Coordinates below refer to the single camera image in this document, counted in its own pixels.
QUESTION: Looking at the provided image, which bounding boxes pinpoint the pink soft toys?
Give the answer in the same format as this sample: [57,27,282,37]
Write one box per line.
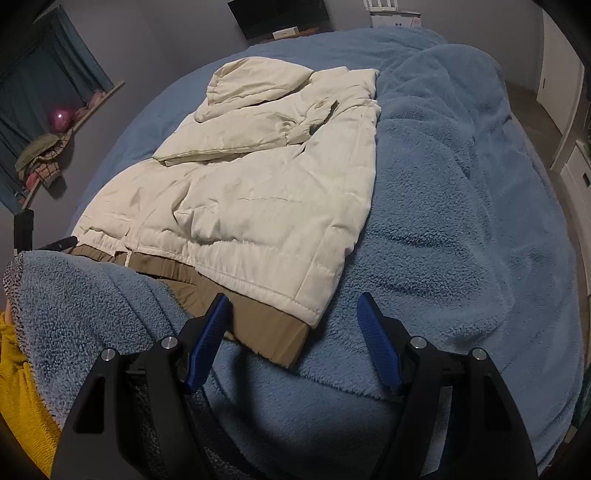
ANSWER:
[74,91,110,121]

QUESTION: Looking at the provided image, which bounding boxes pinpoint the pile of mixed clothes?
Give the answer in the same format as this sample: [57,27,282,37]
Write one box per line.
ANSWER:
[15,130,75,191]

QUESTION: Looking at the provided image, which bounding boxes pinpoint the wooden window sill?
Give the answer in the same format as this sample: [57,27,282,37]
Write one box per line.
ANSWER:
[18,80,126,211]

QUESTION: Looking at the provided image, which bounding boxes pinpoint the pink balloon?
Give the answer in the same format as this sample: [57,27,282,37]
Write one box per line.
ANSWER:
[50,106,75,132]

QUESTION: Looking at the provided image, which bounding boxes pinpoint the white wardrobe door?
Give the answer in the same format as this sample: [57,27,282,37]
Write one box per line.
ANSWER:
[536,9,585,136]

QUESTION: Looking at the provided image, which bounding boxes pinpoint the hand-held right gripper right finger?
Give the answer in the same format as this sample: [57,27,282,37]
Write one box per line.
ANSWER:
[358,292,539,480]

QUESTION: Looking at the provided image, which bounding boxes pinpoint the black flat screen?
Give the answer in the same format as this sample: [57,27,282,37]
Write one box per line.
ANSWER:
[228,0,331,41]

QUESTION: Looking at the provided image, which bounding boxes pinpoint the white drawer cabinet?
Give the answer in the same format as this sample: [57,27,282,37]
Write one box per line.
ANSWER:
[549,138,591,209]

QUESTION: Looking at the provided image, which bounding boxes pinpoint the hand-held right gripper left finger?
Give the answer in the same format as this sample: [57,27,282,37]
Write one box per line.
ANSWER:
[51,293,241,480]

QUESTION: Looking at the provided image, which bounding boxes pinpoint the blue fleece blanket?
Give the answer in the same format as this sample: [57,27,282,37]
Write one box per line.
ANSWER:
[2,25,586,480]

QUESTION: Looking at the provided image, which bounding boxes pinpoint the cream hooded jacket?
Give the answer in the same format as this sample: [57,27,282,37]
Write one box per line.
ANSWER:
[69,56,382,369]

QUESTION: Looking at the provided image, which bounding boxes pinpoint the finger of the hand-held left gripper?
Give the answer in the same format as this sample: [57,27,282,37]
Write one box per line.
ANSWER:
[38,236,79,253]
[13,209,36,256]

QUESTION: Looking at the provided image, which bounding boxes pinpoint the person's left forearm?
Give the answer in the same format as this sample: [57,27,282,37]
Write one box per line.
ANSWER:
[0,310,62,477]

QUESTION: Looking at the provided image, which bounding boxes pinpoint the blue curtain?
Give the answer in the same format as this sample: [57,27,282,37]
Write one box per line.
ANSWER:
[0,7,114,204]

